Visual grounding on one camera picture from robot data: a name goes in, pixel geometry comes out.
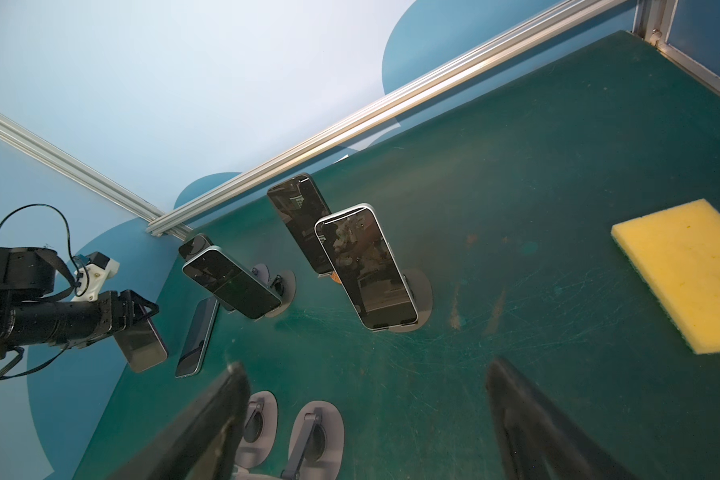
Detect horizontal aluminium frame bar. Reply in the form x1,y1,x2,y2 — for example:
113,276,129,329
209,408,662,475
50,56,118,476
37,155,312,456
146,1,621,236

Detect light blue phone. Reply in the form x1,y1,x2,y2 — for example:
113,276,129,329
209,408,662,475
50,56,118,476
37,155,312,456
174,297,219,378

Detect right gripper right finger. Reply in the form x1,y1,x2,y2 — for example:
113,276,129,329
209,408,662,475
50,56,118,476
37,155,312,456
486,358,635,479

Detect black phone on wooden stand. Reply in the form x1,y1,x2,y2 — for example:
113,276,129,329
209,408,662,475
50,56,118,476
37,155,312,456
267,173,333,275

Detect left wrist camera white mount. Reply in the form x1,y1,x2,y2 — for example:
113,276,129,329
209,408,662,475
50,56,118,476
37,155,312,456
72,252,120,302

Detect purple phone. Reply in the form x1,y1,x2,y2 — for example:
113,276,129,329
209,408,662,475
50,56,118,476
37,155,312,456
114,319,168,373

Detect yellow sponge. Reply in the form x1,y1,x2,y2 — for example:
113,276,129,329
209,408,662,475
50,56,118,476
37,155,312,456
611,199,720,355

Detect black phone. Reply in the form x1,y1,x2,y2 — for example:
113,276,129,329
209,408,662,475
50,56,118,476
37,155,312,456
267,173,333,275
178,234,213,261

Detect blue-edged phone back row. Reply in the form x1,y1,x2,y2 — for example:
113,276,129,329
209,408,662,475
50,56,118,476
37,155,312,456
182,246,282,320

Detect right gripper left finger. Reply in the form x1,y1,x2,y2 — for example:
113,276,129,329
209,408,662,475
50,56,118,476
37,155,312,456
109,362,251,479

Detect left aluminium frame post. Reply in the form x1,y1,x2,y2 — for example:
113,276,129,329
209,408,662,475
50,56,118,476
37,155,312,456
0,113,163,223

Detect silver phone back right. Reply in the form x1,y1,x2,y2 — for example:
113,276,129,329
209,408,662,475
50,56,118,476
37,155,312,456
314,203,419,332

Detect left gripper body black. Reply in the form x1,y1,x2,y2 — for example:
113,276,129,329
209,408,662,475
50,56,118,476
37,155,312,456
0,247,159,360

